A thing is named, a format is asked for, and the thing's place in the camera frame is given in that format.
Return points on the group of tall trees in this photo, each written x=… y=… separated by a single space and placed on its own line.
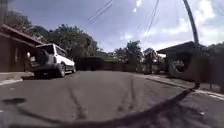
x=70 y=40

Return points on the brown building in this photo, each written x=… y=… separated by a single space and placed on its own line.
x=13 y=50

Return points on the dark hedge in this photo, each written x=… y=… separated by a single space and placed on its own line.
x=90 y=63

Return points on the leaning pole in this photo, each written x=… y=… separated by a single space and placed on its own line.
x=192 y=23

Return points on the building with round opening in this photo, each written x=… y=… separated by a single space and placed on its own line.
x=180 y=50

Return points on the white off-road car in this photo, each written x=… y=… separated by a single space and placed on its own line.
x=63 y=61

